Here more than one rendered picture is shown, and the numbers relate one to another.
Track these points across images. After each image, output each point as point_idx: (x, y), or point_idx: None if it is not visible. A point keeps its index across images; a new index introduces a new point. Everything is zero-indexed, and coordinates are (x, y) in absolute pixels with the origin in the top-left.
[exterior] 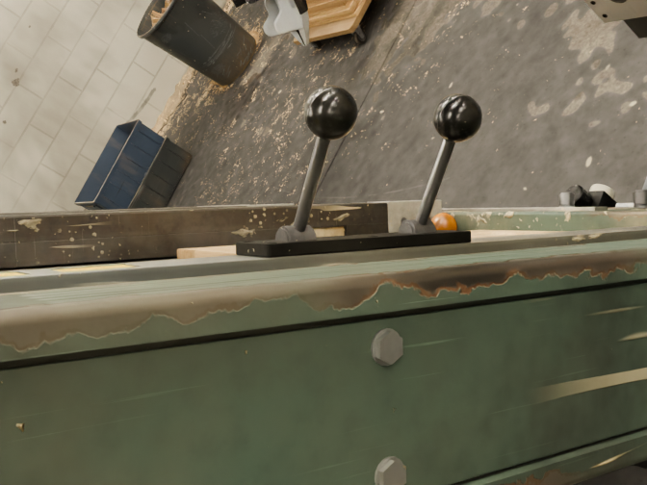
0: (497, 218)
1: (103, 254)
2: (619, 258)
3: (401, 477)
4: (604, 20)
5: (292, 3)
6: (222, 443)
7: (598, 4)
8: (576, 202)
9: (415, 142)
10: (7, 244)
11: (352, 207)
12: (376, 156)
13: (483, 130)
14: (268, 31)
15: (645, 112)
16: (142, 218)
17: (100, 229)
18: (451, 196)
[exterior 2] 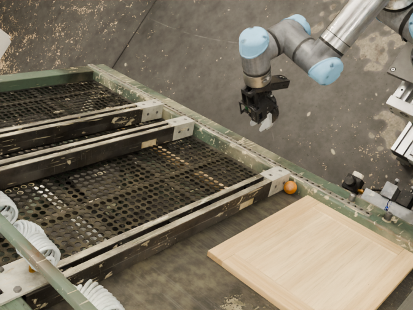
0: (319, 195)
1: (168, 245)
2: None
3: None
4: (390, 111)
5: (270, 117)
6: None
7: (393, 109)
8: (350, 185)
9: (217, 8)
10: (135, 256)
11: (259, 188)
12: (190, 5)
13: (261, 19)
14: (252, 123)
15: (353, 51)
16: (185, 224)
17: (169, 235)
18: (236, 56)
